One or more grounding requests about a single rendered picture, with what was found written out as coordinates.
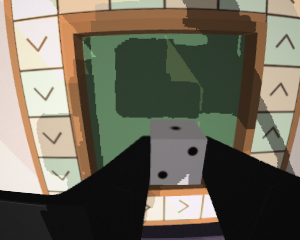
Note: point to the grey die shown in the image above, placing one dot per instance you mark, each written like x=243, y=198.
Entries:
x=178, y=150

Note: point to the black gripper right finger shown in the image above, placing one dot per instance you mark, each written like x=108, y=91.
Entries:
x=253, y=200

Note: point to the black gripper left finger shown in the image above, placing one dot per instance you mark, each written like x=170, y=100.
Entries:
x=110, y=205

